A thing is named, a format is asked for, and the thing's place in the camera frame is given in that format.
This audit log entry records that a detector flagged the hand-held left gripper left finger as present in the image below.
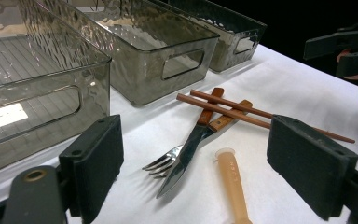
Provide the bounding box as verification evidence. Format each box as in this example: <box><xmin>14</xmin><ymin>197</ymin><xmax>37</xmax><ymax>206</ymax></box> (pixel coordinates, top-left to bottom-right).
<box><xmin>59</xmin><ymin>114</ymin><xmax>125</xmax><ymax>224</ymax></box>

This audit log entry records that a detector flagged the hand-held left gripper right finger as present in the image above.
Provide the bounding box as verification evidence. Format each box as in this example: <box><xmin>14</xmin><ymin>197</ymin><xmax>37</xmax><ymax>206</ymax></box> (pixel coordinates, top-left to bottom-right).
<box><xmin>266</xmin><ymin>114</ymin><xmax>358</xmax><ymax>222</ymax></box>

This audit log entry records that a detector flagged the grey transparent plastic bin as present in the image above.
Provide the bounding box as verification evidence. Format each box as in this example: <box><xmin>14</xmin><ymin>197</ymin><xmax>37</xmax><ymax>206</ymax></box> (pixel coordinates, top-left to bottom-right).
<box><xmin>0</xmin><ymin>0</ymin><xmax>112</xmax><ymax>176</ymax></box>
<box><xmin>36</xmin><ymin>0</ymin><xmax>221</xmax><ymax>106</ymax></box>
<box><xmin>148</xmin><ymin>0</ymin><xmax>268</xmax><ymax>73</ymax></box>

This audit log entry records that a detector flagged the fork with light wooden handle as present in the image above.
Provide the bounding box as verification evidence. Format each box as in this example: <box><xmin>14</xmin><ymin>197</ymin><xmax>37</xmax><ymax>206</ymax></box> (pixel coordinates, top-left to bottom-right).
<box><xmin>142</xmin><ymin>99</ymin><xmax>254</xmax><ymax>180</ymax></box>

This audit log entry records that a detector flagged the brown wooden chopstick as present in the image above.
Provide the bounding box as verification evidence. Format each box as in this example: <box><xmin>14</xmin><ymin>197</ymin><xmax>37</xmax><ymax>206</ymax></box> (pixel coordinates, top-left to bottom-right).
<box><xmin>176</xmin><ymin>92</ymin><xmax>272</xmax><ymax>130</ymax></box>
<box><xmin>189</xmin><ymin>89</ymin><xmax>356</xmax><ymax>144</ymax></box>

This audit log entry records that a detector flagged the white table cover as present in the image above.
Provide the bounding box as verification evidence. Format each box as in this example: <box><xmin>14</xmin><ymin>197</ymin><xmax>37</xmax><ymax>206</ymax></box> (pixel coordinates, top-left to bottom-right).
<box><xmin>0</xmin><ymin>43</ymin><xmax>358</xmax><ymax>224</ymax></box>

